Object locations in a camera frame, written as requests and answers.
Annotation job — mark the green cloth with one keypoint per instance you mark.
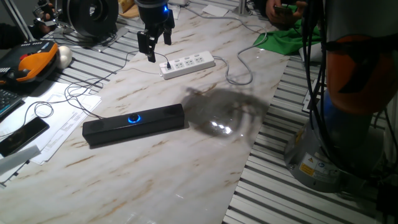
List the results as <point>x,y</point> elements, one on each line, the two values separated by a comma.
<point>280,42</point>

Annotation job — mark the white mounting plate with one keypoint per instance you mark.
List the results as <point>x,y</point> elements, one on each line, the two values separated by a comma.
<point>308,99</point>

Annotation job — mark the thin grey frame strut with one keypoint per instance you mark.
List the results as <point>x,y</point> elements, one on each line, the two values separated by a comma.
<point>20,21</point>

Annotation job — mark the blue lit volume knob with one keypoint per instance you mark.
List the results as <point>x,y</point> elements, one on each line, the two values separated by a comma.
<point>134,118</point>

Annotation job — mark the black speaker bar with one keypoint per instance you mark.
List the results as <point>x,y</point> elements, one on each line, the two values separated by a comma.
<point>109,130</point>

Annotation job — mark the white printed paper sheets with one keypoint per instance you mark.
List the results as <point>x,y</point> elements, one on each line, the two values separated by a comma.
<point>62,124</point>

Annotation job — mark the person's right hand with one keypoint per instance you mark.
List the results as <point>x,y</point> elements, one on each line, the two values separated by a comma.
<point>280,19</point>

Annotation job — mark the marble pattern board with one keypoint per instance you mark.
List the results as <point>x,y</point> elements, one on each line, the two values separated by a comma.
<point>155,186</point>

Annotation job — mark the white round object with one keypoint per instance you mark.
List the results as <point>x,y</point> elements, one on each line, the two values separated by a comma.
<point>64,56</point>

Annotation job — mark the black keyboard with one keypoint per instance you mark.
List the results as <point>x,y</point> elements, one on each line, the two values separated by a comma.
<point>7,101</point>

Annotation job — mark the black round spool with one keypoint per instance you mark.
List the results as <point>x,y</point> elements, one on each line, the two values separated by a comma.
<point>90,18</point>

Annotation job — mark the white power strip with sockets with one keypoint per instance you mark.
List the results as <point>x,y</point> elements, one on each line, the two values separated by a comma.
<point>189,63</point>

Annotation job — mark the aluminium frame post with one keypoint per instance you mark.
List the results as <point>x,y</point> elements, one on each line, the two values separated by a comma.
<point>242,7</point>

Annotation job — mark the orange black teach pendant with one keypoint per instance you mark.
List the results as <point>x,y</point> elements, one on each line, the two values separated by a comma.
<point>31,62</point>

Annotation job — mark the person's right forearm dark sleeve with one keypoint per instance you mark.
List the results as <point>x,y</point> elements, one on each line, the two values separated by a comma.
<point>260,7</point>

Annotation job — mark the silver orange robot arm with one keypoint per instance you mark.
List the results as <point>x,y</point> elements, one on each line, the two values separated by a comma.
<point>357,77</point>

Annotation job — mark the phone held by person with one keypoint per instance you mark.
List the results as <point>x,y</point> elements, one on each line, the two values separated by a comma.
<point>283,10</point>

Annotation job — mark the wooden board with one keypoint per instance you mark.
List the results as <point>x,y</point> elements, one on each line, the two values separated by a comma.
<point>132,14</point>

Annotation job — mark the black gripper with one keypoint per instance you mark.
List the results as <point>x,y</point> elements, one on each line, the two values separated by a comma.
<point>154,15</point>

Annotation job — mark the person's left hand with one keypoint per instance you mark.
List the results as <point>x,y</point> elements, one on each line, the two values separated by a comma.
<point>300,8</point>

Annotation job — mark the white card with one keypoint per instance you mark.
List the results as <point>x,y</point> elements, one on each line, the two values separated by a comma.
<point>215,11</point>

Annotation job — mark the dark sleeved forearm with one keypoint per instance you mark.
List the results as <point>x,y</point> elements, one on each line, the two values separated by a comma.
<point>12,35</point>

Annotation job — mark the black smartphone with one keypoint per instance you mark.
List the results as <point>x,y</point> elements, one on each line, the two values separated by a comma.
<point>21,137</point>

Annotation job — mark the grey white cloth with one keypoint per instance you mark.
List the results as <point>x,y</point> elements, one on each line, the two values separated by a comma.
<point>311,53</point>

